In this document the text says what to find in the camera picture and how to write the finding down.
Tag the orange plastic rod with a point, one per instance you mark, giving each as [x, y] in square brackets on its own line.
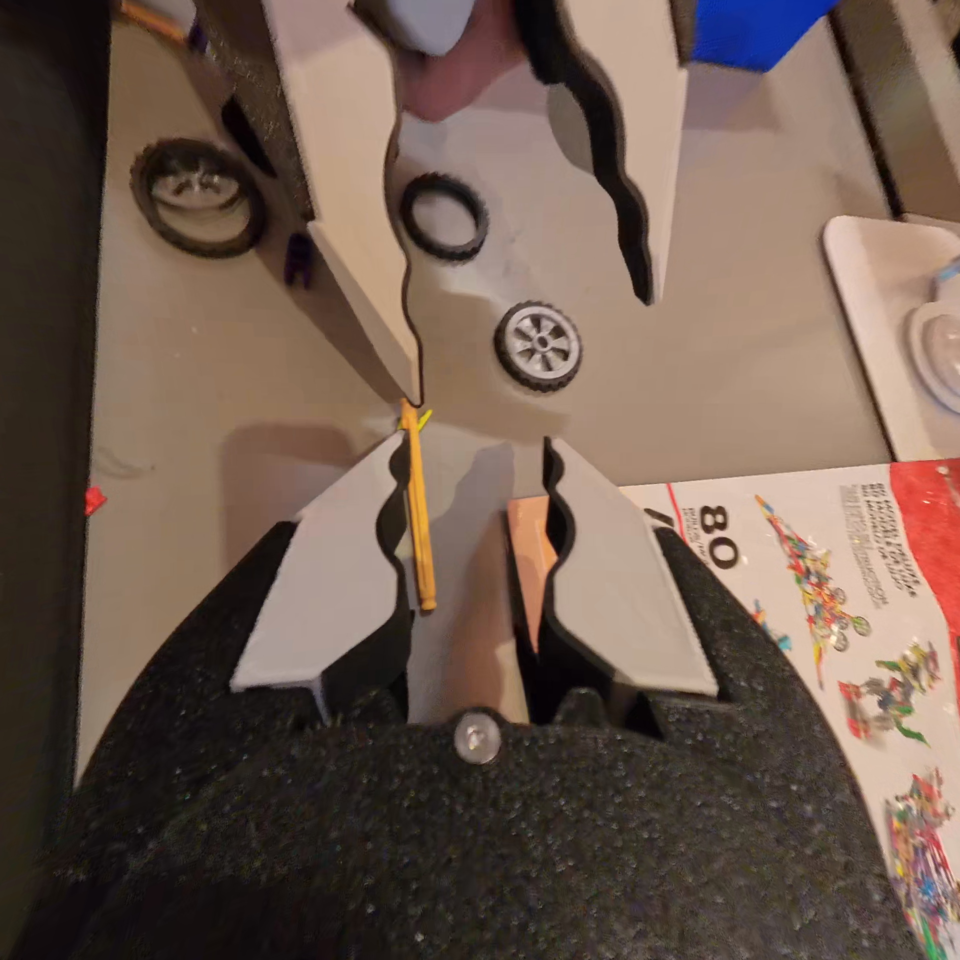
[154, 19]
[418, 525]

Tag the blue box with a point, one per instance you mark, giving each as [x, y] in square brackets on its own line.
[750, 34]

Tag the clear plastic dome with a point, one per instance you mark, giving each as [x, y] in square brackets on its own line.
[937, 360]

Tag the purple plastic connector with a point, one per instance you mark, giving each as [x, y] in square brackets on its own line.
[300, 262]

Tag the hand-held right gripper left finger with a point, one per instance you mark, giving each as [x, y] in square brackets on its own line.
[330, 592]

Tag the dark dimpled cushion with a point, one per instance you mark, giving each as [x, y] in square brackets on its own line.
[45, 375]

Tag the small grey toy wheel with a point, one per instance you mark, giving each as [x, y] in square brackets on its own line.
[540, 346]

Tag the building set instruction booklet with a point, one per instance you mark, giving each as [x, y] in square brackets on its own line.
[825, 600]

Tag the white plastic tray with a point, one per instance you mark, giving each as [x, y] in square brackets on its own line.
[870, 337]

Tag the person's left hand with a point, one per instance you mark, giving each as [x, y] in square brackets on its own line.
[465, 82]

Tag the large black toy wheel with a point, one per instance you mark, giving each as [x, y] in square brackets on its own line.
[199, 199]

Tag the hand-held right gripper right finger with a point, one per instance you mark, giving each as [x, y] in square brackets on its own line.
[630, 592]

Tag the black rubber tyre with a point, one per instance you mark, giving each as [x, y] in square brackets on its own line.
[409, 217]

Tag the red plastic piece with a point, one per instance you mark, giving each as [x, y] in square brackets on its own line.
[95, 501]

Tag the brown cardboard piece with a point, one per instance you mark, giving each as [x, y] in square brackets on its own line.
[529, 555]

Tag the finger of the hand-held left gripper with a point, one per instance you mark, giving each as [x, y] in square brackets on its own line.
[649, 127]
[337, 165]

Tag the yellow plastic connector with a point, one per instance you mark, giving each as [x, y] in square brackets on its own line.
[426, 420]

